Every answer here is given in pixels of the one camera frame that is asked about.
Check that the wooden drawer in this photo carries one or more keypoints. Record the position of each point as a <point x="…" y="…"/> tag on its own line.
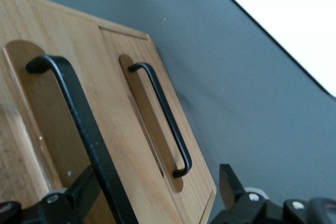
<point x="78" y="51"/>
<point x="118" y="45"/>

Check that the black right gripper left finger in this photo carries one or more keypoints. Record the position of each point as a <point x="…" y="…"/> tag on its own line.
<point x="52" y="208"/>

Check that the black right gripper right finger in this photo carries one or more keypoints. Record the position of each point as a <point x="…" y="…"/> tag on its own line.
<point x="249" y="211"/>

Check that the oak wooden drawer cabinet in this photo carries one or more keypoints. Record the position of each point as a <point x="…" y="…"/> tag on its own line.
<point x="123" y="29"/>

